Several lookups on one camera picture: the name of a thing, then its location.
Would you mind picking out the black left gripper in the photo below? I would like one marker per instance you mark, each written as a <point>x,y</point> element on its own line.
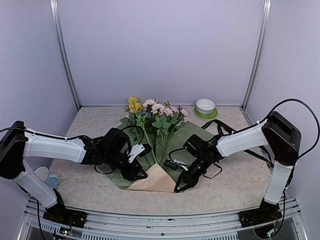
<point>139,169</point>

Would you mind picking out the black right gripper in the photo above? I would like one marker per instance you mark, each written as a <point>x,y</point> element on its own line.
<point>189,180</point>

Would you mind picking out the green pink wrapping paper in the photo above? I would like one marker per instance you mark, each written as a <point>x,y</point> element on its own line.
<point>160,178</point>

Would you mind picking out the blue fake flower stem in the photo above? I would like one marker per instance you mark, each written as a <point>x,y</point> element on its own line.
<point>146,114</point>

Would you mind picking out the black printed ribbon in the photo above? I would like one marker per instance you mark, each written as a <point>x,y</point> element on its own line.
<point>229,130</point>

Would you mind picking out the yellow fake flower stem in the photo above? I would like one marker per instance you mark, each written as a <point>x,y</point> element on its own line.
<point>134,121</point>

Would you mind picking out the pink rose stem bunch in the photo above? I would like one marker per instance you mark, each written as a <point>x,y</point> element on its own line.
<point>175,116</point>

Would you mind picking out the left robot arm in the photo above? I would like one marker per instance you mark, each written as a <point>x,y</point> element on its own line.
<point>19,143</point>

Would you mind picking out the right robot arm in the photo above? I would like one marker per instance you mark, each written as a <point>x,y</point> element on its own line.
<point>276,132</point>

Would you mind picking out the green plate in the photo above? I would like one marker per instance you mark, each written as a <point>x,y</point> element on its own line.
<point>211,115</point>

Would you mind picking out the white ceramic bowl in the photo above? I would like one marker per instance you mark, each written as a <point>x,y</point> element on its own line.
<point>205,106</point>

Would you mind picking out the white paper cup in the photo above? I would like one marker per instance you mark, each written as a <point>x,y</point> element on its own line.
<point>42,172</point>

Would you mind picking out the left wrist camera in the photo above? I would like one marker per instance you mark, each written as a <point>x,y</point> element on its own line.
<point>139,150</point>

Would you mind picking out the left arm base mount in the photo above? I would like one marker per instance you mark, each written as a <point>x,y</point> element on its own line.
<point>66,216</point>

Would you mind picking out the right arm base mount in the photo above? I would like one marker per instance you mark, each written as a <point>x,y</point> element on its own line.
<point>260,215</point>

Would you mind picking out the aluminium front rail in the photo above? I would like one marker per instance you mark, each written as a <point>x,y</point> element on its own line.
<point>112,226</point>

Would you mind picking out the aluminium frame post right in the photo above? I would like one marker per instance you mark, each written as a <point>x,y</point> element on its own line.
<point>258,53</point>

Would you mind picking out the aluminium frame post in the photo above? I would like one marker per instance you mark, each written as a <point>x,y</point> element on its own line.
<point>258,53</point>
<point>63,52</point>

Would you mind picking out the aluminium frame post left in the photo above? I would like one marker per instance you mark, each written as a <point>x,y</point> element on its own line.
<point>63,52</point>

